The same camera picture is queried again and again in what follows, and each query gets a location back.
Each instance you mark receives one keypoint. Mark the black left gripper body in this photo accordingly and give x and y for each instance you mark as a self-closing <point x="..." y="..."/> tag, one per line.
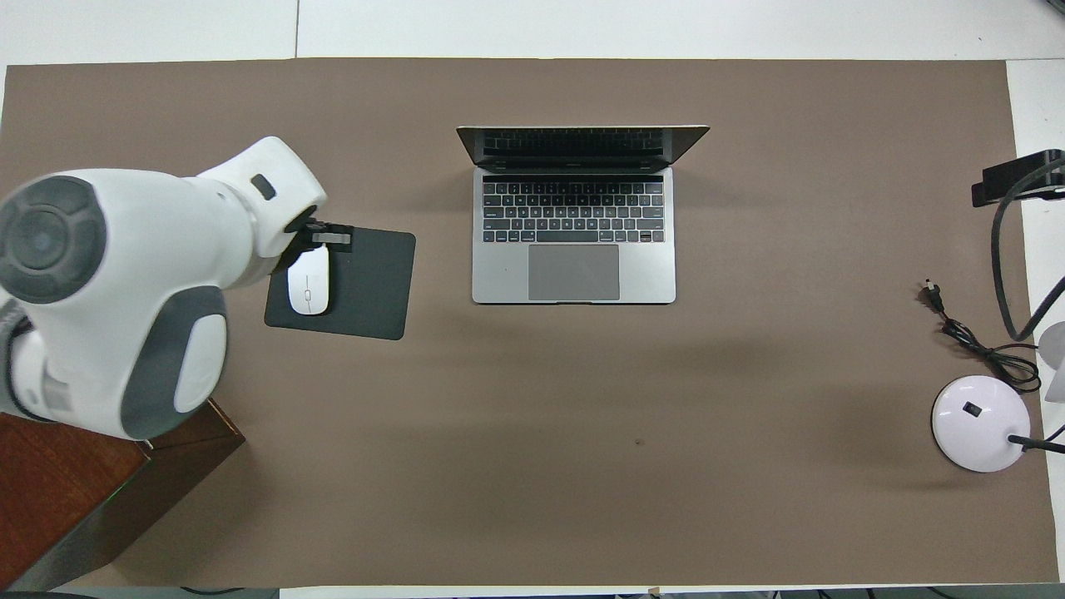
<point x="301" y="241"/>

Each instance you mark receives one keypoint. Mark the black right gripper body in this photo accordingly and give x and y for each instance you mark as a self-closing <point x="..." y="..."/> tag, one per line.
<point x="1047" y="173"/>

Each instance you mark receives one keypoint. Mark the silver laptop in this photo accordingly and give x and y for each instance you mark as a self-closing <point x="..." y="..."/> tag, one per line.
<point x="574" y="274"/>

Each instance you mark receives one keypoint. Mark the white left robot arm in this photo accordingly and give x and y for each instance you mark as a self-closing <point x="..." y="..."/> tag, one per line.
<point x="125" y="274"/>

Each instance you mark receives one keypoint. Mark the white computer mouse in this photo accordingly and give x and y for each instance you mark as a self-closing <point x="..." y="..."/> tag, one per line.
<point x="309" y="287"/>

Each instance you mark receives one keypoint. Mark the black mouse pad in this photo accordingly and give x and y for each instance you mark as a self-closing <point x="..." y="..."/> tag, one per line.
<point x="374" y="283"/>

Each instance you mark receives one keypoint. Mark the white desk lamp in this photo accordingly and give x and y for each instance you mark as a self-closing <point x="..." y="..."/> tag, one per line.
<point x="978" y="420"/>

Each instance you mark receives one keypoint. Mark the brown table mat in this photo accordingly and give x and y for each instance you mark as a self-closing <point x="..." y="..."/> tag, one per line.
<point x="499" y="457"/>

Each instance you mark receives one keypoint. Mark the dark wooden box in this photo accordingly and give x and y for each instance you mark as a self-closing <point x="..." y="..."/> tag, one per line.
<point x="66" y="499"/>

